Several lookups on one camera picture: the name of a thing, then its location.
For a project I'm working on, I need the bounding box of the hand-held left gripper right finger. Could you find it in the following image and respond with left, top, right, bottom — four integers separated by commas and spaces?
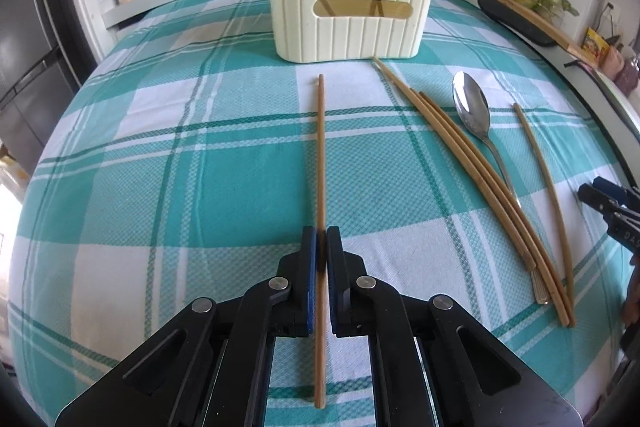
325, 225, 583, 427

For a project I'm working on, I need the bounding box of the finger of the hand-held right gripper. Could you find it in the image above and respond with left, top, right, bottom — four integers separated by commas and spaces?
592, 177, 640, 205
578, 185, 626, 222

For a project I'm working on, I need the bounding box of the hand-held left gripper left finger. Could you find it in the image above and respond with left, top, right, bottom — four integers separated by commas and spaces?
55, 227, 326, 427

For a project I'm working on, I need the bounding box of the metal spoon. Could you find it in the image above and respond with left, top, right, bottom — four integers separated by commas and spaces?
452, 72, 549, 306

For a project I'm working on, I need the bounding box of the cream ribbed utensil holder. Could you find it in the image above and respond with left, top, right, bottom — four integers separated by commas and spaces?
266, 0, 436, 64

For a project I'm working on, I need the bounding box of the person's right hand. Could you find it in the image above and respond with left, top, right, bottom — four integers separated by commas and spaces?
621, 252, 640, 328

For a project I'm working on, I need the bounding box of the brown soap dispenser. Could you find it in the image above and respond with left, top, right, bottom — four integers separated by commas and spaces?
615, 54, 640, 95

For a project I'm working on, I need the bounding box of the pink cup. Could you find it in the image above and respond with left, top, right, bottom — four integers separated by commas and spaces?
605, 44, 628, 78

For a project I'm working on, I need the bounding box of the yellow printed cup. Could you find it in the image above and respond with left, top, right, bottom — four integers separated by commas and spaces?
582, 27, 613, 62

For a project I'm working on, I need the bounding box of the wooden cutting board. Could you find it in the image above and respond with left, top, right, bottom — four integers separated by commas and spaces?
482, 0, 601, 70

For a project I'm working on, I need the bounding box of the white knife block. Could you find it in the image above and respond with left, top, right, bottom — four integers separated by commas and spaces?
557, 0, 601, 42

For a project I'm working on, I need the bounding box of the black tray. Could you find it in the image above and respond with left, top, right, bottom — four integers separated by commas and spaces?
477, 0, 551, 48

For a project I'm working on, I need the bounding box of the grey refrigerator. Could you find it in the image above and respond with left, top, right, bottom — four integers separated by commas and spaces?
0, 0, 98, 158

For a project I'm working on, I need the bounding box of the white wall socket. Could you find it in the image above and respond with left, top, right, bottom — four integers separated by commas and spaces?
602, 0, 623, 28

